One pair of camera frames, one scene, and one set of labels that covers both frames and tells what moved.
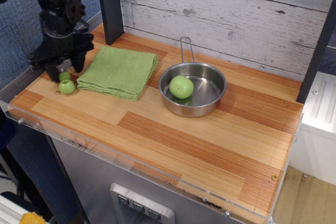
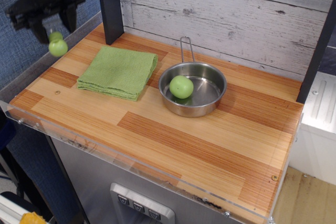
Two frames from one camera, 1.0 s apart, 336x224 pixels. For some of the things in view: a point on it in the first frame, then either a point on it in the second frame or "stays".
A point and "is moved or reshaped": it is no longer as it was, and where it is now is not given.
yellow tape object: [32, 217] stays
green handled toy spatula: [66, 85] is moved or reshaped
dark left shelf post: [109, 0] stays
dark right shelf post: [315, 65] stays
